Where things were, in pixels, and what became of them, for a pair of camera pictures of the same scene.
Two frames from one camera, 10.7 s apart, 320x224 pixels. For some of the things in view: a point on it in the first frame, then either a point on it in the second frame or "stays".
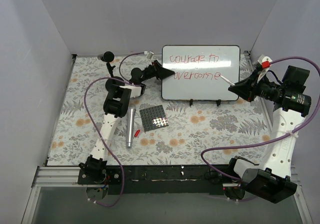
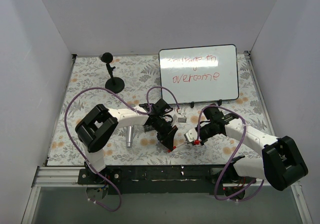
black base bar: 165,179 stays
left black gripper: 156,68 → 164,132
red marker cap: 137,133 → 174,148
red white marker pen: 227,80 → 174,147
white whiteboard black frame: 197,68 stays
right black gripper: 252,89 → 200,133
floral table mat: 151,130 stays
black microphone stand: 112,83 stays
